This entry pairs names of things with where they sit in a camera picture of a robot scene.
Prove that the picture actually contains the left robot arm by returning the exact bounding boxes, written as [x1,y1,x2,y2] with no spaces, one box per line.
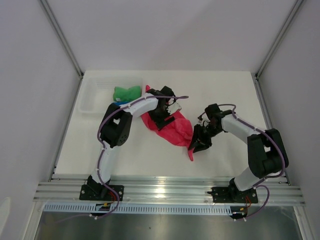
[87,86,176,200]

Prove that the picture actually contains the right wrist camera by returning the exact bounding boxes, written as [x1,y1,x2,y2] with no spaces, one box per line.
[198,116,204,124]

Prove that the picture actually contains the aluminium frame post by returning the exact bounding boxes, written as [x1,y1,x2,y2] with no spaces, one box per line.
[254,0,306,81]
[38,0,84,79]

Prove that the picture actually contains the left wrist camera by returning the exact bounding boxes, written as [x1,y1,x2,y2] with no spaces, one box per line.
[167,102,182,115]

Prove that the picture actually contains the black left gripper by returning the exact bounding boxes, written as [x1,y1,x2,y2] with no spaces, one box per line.
[147,105,175,131]

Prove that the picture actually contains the blue towel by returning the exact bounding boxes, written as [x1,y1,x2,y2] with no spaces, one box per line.
[113,101,129,106]

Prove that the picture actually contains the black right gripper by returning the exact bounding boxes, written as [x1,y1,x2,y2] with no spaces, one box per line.
[188,123,223,153]

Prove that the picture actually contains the white plastic basket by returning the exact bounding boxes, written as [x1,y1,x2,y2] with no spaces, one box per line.
[77,76,143,116]

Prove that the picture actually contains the green towel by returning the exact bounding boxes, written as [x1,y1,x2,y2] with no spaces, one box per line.
[112,85,142,102]

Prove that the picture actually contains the pink towel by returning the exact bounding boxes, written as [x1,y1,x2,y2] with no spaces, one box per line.
[141,85,193,148]

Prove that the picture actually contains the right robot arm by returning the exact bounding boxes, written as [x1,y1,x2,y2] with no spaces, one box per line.
[188,103,289,202]

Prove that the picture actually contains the aluminium front rail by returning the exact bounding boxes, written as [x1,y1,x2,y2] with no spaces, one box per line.
[33,174,306,206]

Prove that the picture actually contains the aluminium frame post right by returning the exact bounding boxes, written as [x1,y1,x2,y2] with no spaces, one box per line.
[254,0,306,81]

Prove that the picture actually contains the aluminium frame post left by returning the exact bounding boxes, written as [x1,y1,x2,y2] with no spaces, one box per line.
[38,0,84,79]

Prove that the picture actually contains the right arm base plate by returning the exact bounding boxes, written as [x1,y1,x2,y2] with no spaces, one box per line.
[206,186,258,204]

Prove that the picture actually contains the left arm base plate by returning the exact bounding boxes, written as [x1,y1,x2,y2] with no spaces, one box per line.
[79,184,125,202]

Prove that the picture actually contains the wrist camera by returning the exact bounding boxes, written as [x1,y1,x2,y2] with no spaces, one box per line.
[167,102,182,115]
[198,116,204,124]

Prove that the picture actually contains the slotted cable duct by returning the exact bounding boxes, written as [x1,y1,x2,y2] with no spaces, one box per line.
[43,202,232,216]

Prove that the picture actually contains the aluminium frame rail right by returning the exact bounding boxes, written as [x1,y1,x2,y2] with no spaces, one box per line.
[253,76,292,186]

